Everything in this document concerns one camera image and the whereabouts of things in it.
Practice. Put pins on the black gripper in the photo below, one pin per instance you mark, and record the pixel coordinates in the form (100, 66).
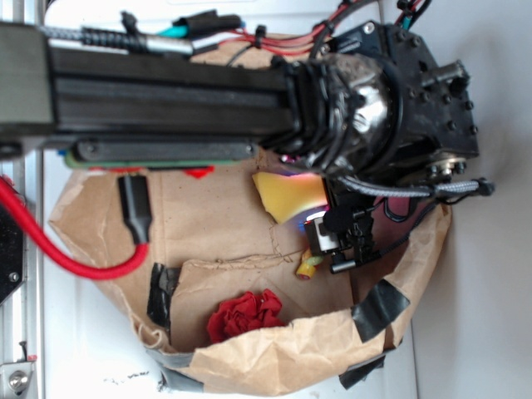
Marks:
(433, 134)

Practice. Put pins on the yellow-green sponge piece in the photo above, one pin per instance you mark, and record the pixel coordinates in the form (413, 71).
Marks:
(286, 196)

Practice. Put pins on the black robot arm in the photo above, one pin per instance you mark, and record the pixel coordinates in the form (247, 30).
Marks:
(375, 106)

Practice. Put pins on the brown paper bag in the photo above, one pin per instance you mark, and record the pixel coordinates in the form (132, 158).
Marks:
(212, 241)

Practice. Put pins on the crumpled red paper ball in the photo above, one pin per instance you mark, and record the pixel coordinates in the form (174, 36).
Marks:
(244, 314)

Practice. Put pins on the black metal bracket plate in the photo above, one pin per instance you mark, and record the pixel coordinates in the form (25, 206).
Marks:
(12, 255)

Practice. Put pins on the aluminium frame rail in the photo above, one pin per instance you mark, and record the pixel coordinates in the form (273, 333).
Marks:
(22, 313)

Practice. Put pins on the silver corner bracket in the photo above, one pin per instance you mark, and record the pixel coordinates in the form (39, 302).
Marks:
(16, 379)

